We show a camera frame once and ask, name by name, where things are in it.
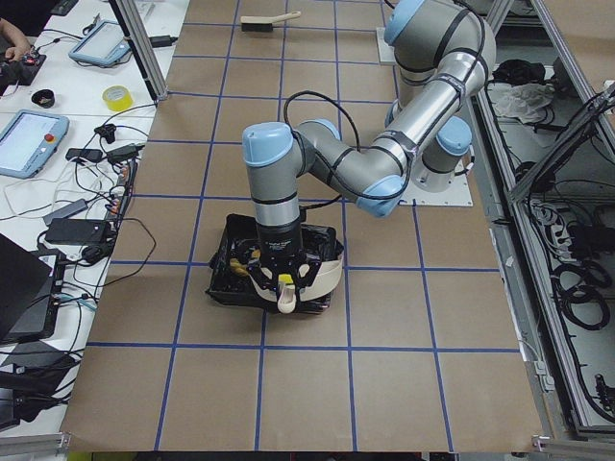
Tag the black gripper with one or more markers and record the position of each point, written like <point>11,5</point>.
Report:
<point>280,245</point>

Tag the white plastic dustpan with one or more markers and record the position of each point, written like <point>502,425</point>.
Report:
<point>327,279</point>

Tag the white brush black bristles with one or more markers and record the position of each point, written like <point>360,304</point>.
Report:
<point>265,24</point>

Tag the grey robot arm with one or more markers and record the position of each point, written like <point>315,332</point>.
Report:
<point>444,53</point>

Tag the pink bin with black bag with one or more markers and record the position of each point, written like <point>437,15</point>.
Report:
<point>240,240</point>

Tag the person hand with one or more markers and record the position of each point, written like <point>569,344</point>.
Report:
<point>19,44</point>

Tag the yellow sponge piece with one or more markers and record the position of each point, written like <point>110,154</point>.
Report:
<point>285,279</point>

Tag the black power brick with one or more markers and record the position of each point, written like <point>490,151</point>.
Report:
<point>68,231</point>

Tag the yellow tape roll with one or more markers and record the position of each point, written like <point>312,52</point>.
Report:
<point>117,98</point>

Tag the black laptop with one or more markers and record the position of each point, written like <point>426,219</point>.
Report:
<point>31,283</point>

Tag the blue teach pendant tablet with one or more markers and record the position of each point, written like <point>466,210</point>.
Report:
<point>104,46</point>

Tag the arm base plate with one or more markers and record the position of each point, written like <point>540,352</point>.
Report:
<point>439,178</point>
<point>386,52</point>

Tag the aluminium frame post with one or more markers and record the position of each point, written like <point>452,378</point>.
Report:
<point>136,36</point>

